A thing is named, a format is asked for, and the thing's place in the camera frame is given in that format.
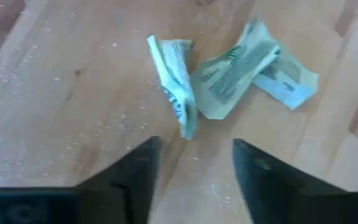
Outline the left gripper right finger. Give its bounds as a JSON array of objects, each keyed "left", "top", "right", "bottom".
[{"left": 233, "top": 139, "right": 347, "bottom": 224}]

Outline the green white packet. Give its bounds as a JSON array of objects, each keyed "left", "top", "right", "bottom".
[
  {"left": 147, "top": 34, "right": 200, "bottom": 141},
  {"left": 252, "top": 46, "right": 320, "bottom": 111}
]

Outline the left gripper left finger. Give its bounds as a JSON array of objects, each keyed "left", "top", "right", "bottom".
[{"left": 75, "top": 136, "right": 163, "bottom": 224}]

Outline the banknote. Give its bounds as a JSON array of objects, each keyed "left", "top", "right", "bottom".
[{"left": 190, "top": 18, "right": 282, "bottom": 121}]

